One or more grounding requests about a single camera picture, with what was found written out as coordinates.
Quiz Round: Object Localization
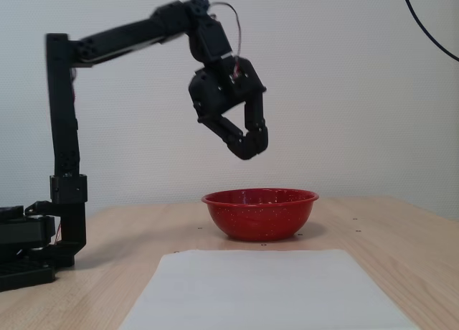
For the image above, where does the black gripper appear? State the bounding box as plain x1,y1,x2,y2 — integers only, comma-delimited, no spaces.
188,57,270,161

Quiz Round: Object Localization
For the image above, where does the red speckled enamel bowl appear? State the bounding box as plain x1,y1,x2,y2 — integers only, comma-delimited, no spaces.
201,188,320,242

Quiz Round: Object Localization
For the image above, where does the white paper sheet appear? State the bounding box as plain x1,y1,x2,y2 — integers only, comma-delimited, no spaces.
118,249,420,330

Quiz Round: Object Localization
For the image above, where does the red white servo wire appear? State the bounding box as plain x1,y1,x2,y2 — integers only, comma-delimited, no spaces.
210,1,243,80

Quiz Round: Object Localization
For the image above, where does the dark hanging cable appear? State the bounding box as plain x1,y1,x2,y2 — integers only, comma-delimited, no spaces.
399,0,459,62

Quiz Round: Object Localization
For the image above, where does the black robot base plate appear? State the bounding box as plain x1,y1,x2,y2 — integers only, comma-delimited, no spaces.
0,204,57,293

